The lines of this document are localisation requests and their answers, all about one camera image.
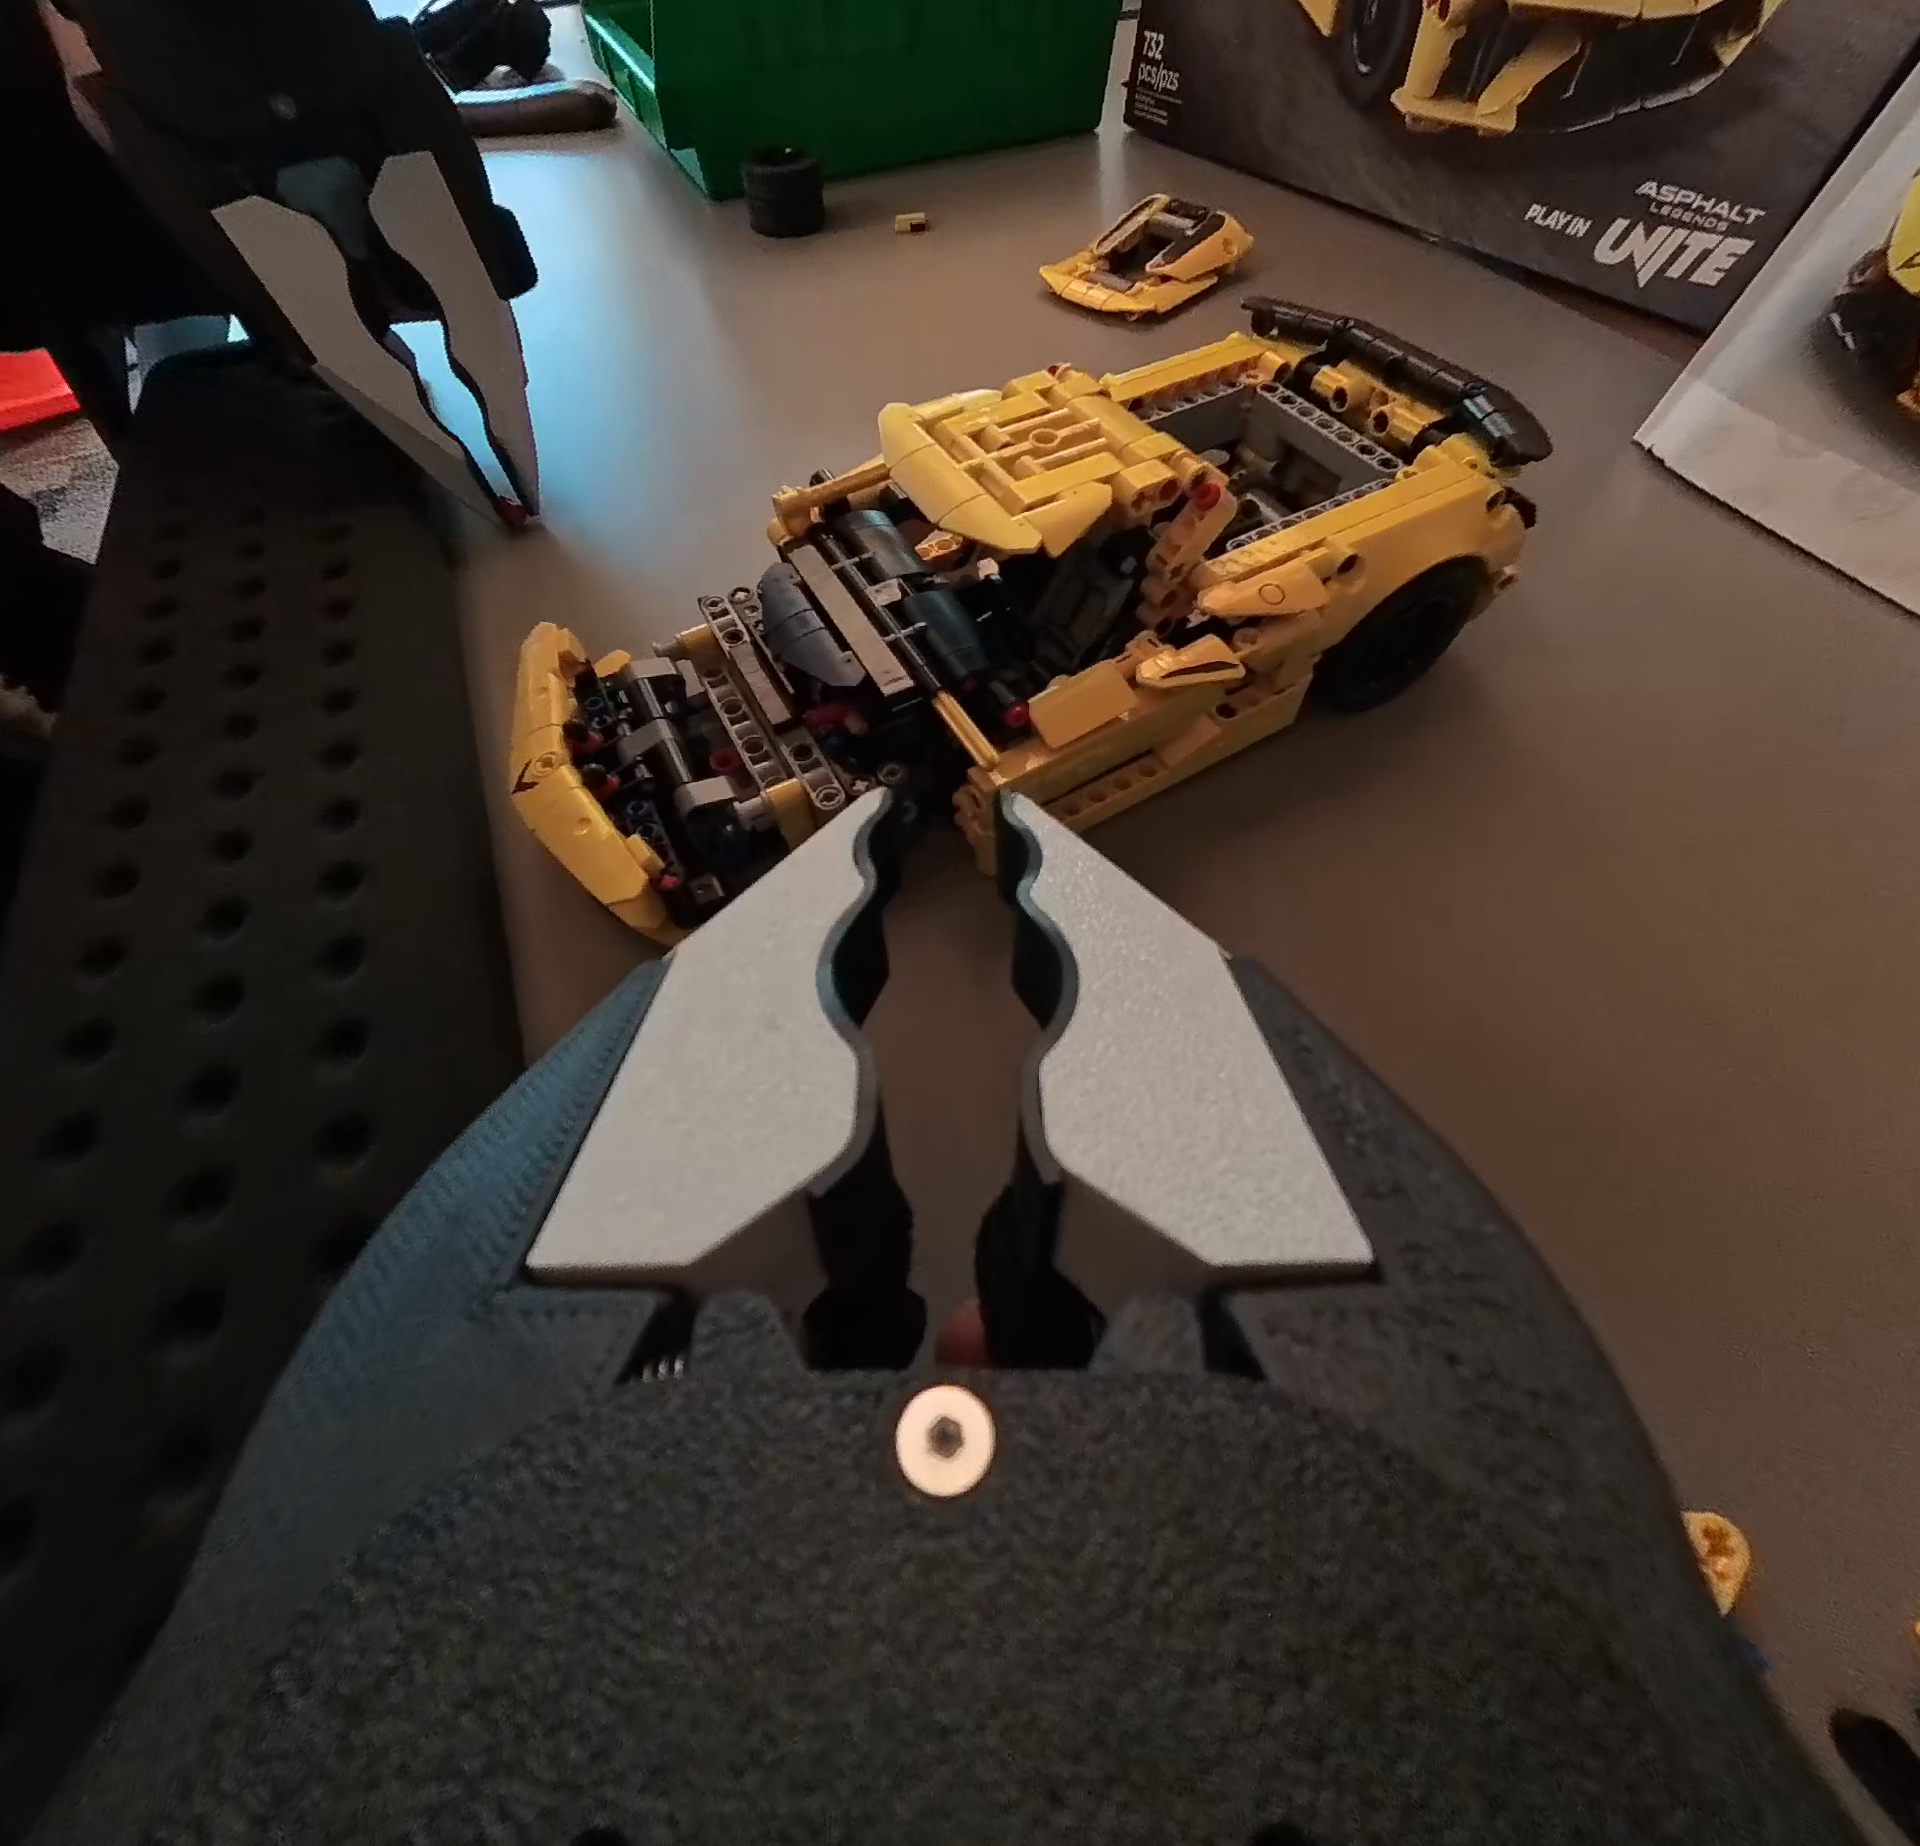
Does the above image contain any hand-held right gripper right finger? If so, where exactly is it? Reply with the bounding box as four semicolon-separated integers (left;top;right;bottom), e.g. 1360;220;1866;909
975;791;1377;1372

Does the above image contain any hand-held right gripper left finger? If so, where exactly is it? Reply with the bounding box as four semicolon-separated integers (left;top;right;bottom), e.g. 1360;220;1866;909
525;788;920;1372

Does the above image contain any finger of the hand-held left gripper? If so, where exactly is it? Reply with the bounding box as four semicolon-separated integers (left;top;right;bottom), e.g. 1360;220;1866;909
365;148;547;516
215;191;523;531

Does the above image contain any black toy wheel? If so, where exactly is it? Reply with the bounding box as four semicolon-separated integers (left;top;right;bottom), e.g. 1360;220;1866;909
745;148;829;238

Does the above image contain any yellow toy brick car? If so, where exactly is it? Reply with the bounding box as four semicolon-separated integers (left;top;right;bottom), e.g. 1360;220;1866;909
511;292;1555;948

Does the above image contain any grey desk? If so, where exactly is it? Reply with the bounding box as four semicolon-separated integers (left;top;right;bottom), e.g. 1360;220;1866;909
360;0;1920;1728

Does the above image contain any black bundle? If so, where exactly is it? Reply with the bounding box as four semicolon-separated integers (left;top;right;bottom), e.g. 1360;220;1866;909
409;0;555;85

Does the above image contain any green plastic bin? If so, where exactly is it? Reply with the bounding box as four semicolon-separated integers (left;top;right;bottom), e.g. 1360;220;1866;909
575;0;1143;201

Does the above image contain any black perforated panel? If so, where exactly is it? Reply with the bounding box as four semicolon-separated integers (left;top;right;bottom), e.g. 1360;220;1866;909
0;346;528;1803

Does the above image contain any pile of loose toy bricks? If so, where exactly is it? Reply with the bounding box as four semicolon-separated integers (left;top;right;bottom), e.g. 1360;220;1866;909
1680;1507;1920;1684

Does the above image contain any yellow car roof panel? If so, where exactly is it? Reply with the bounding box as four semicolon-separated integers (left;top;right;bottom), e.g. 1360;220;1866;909
1039;191;1254;321

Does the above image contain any instruction booklet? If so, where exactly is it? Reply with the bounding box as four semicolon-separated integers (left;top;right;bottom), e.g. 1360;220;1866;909
1634;119;1920;618

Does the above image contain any toy car box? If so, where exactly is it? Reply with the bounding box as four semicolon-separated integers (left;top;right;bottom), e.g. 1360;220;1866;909
1125;0;1920;334

